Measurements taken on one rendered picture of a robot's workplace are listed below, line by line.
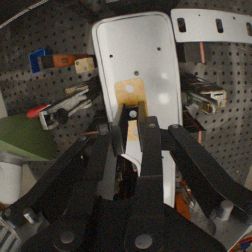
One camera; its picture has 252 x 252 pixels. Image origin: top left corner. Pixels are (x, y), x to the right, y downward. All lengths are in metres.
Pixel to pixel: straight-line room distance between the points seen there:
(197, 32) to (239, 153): 0.82
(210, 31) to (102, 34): 0.30
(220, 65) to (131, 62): 0.52
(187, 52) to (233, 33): 0.17
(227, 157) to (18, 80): 1.33
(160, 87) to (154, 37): 0.14
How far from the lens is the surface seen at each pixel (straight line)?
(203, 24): 0.50
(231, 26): 0.54
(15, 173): 0.90
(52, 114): 0.30
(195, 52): 0.50
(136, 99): 0.21
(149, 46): 0.45
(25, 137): 0.80
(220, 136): 0.97
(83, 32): 0.80
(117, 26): 0.46
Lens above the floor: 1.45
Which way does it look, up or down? 66 degrees down
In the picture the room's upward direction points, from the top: 168 degrees counter-clockwise
